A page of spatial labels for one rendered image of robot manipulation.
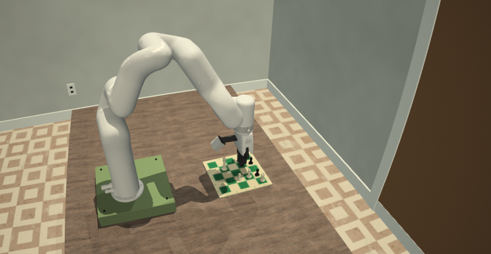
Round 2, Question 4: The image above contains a green and cream chessboard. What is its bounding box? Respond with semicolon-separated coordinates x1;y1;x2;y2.
203;152;272;198

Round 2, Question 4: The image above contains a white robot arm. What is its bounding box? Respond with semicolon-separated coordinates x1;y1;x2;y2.
96;32;255;203

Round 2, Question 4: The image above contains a white chess king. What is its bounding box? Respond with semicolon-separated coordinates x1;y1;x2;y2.
221;157;228;171

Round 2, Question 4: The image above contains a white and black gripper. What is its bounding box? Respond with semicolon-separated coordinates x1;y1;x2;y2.
234;130;254;165

